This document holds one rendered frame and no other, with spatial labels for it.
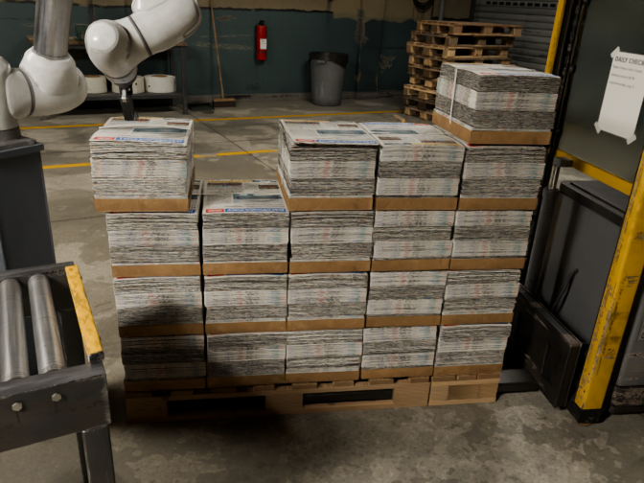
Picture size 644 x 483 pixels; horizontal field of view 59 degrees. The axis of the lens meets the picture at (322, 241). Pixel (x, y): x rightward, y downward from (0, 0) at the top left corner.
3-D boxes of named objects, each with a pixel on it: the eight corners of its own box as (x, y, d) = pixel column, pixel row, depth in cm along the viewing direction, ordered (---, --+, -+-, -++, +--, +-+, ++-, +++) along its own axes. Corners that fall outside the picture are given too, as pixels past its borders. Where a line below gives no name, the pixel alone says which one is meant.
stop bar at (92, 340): (79, 270, 148) (79, 264, 147) (106, 359, 113) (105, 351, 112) (65, 272, 147) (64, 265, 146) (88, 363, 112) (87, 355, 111)
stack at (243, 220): (140, 363, 245) (124, 177, 213) (402, 352, 264) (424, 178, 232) (126, 425, 210) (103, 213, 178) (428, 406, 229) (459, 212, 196)
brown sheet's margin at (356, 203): (275, 177, 221) (276, 166, 219) (348, 177, 226) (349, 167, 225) (287, 211, 187) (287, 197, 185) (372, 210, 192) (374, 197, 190)
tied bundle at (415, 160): (351, 179, 227) (356, 121, 218) (422, 179, 231) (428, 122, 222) (374, 212, 192) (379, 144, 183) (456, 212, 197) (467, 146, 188)
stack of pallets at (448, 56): (462, 109, 907) (475, 21, 857) (509, 121, 835) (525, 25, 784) (397, 113, 840) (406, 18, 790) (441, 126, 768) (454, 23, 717)
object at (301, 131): (279, 121, 210) (279, 118, 210) (355, 123, 215) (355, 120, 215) (291, 145, 177) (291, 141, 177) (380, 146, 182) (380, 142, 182)
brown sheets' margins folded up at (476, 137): (404, 325, 258) (431, 109, 220) (466, 323, 262) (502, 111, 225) (432, 377, 223) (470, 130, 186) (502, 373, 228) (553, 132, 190)
